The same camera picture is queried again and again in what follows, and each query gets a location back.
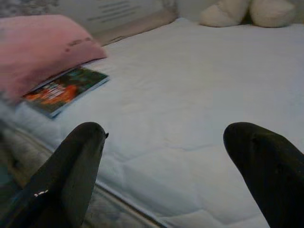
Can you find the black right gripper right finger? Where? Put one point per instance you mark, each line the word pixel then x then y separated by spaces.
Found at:
pixel 273 175

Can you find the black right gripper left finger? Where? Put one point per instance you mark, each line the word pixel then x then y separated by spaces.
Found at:
pixel 64 175

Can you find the pink pillow with white patch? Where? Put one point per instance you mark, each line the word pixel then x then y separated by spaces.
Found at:
pixel 35 47

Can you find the white quilted mattress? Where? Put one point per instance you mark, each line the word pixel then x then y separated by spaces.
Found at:
pixel 178 83

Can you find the cream plush toy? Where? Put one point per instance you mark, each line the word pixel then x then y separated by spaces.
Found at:
pixel 225 14

